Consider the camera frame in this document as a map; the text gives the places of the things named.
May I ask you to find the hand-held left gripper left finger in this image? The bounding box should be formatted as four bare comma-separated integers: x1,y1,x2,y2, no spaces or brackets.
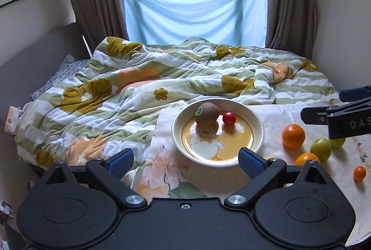
43,148,148,210

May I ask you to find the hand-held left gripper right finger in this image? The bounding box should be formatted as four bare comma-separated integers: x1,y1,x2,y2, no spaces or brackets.
224,147,334,210

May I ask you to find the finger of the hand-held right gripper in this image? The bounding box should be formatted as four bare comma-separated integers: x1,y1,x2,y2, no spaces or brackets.
339,87,371,106
301,104,350,126

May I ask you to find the large orange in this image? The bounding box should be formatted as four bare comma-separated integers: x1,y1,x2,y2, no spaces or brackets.
282,124,306,149

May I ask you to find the large green apple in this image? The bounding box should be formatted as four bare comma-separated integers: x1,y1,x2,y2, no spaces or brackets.
310,137,332,162

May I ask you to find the small orange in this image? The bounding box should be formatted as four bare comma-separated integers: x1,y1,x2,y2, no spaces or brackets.
295,152,321,166

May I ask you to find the tiny orange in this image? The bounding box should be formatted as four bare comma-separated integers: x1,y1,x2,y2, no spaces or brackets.
353,166,367,182

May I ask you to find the cream bowl with duck print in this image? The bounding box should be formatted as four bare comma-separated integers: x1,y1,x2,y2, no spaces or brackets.
172,98,264,168

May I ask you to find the white floral mattress cover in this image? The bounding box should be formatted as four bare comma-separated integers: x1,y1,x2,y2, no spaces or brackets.
136,98,371,247

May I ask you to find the brown kiwi with green sticker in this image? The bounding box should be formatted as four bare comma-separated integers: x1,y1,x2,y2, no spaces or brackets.
195,103,220,126

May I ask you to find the green striped flower blanket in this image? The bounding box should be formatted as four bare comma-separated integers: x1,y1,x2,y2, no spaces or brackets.
14,37,338,171

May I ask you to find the grey patterned bed sheet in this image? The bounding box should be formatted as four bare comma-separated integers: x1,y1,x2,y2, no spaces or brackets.
30,53,90,100

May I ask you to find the patterned tissue packet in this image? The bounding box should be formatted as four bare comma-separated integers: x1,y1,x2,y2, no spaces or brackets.
4,105,25,135

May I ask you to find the white power strip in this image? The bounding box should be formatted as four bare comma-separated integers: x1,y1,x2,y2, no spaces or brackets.
0,200,15,216

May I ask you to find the grey padded headboard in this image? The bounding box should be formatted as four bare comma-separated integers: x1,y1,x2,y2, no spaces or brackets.
0,22,93,126

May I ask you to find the light blue window cloth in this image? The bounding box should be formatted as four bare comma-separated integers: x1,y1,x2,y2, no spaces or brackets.
122,0,269,48

